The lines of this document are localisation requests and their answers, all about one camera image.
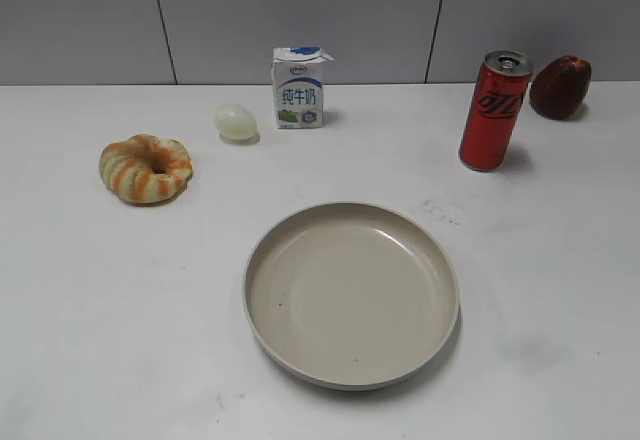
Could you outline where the red cola can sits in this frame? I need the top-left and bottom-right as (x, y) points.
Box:
(458, 50), (533, 172)

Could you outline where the beige round plate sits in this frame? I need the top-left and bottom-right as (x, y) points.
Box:
(242, 202), (461, 392)

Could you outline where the white egg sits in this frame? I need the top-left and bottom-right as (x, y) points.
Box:
(214, 104), (258, 142)

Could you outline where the white milk carton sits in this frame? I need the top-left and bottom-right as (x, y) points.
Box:
(271, 47), (333, 129)

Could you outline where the orange striped bagel bread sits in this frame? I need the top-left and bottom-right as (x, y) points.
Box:
(99, 134), (193, 205)

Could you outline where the dark red avocado fruit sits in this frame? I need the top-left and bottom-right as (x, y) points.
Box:
(530, 55), (592, 120)

